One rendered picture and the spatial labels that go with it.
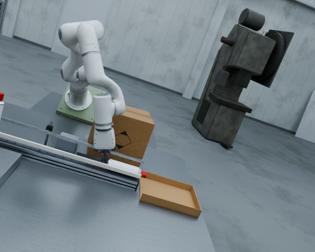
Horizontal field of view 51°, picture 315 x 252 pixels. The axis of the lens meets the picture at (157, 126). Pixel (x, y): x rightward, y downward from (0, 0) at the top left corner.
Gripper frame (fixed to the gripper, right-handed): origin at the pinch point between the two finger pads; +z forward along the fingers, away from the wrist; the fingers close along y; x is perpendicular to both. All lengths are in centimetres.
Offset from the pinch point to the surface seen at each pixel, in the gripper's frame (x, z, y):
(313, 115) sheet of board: -875, 225, -588
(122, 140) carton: -17.2, -3.1, -7.8
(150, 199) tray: 13.0, 16.1, -21.6
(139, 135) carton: -18.2, -5.1, -17.0
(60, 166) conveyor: 4.9, 1.5, 20.7
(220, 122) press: -455, 117, -172
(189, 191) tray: -12, 26, -44
